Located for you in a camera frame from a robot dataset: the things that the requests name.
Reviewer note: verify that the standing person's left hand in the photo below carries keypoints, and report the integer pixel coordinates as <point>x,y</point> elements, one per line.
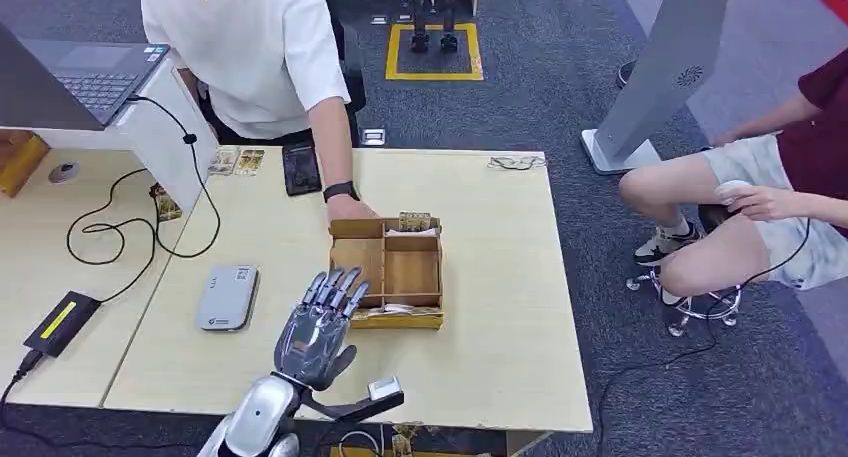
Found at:
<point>348,209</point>

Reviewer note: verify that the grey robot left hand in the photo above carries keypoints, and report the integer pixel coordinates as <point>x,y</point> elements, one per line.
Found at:
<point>311,344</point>

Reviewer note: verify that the seated person's hand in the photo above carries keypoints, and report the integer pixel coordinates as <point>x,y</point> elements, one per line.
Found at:
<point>765,203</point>

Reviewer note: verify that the wooden card box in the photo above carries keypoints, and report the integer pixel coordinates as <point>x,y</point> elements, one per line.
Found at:
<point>411,275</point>

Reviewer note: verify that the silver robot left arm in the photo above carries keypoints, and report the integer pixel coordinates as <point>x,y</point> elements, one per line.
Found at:
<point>262,414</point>

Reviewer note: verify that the black wristband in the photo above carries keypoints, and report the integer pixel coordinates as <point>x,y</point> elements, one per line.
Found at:
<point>340,190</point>

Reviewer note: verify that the seated person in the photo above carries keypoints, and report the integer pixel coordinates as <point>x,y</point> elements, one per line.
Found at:
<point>729,169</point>

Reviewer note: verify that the black phone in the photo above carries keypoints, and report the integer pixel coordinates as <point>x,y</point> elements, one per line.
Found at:
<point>302,169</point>

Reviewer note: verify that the yellow card stack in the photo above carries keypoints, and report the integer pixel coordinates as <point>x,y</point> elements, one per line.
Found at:
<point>415,221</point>

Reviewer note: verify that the white card pile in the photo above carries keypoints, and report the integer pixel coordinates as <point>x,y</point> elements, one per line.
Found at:
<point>414,233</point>

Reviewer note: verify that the silver floor socket plate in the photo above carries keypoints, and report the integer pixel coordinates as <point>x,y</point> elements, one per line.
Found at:
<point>373,136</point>

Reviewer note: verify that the white card row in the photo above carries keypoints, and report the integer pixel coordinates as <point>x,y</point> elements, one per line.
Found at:
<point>397,313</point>

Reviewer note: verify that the silver grey card reader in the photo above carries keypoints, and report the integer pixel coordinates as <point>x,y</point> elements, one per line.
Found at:
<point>227,298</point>

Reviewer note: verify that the chrome stool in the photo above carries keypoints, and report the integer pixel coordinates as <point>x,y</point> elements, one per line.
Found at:
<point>712,308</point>

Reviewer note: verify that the black chair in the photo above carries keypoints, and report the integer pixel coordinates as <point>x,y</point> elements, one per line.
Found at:
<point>351,76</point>

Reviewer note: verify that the pale printed card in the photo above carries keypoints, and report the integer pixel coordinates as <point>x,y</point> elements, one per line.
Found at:
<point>224,161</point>

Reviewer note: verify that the grey kiosk pillar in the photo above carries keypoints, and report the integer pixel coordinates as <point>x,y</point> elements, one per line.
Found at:
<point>662,63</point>

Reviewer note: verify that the glasses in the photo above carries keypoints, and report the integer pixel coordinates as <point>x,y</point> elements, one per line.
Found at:
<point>517,163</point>

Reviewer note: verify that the dark printed card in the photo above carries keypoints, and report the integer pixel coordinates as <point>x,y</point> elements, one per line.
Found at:
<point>166,207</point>

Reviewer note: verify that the black robot legs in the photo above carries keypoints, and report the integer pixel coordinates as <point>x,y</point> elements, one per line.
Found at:
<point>420,38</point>

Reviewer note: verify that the standing person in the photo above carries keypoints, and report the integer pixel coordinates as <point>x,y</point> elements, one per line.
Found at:
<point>258,43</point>

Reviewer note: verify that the black round floor object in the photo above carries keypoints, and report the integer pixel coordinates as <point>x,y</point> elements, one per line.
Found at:
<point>626,74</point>

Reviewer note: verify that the white laptop stand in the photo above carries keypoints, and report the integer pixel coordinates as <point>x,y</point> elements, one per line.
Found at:
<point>169,142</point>

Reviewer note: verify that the black power adapter, yellow label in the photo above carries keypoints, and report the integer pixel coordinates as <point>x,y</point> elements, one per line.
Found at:
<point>60,323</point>

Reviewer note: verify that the grey laptop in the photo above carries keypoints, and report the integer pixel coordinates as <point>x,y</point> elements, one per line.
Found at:
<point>99,76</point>

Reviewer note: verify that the grey tape roll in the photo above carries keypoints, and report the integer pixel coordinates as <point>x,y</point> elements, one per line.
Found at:
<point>63,172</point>

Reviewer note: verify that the yellow wooden box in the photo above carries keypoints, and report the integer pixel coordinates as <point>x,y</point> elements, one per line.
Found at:
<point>20,162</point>

